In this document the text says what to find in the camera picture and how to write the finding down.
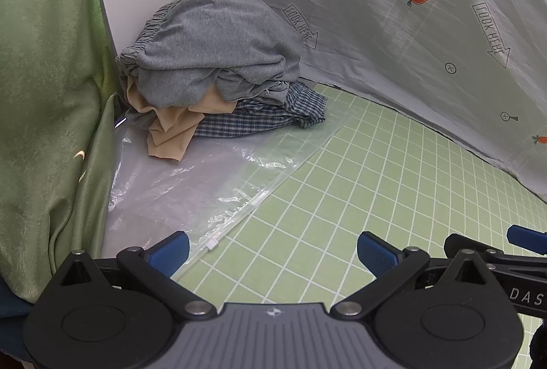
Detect dark fuzzy cloth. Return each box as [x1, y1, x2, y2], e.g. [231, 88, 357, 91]
[529, 324, 547, 369]

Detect clear plastic zip bag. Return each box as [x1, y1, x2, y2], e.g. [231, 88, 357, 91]
[103, 104, 356, 280]

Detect blue plaid shirt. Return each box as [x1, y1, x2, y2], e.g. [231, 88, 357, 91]
[192, 80, 329, 139]

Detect grey pants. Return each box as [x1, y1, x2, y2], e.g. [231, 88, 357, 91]
[115, 0, 305, 114]

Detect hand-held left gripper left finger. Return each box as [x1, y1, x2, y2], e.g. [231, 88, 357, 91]
[53, 230, 215, 319]

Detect dark blue cloth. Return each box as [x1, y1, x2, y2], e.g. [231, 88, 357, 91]
[0, 278, 49, 358]

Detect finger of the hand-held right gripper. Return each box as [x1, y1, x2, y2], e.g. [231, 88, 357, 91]
[443, 233, 547, 267]
[506, 224, 547, 255]

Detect green curtain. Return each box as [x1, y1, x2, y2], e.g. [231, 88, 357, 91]
[0, 0, 129, 305]

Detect beige garment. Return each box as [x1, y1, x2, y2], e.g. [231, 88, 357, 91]
[125, 76, 238, 161]

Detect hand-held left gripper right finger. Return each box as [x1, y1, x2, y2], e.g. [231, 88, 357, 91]
[332, 230, 495, 319]

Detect grey carrot print sheet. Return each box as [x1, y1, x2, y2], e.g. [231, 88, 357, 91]
[225, 0, 547, 203]

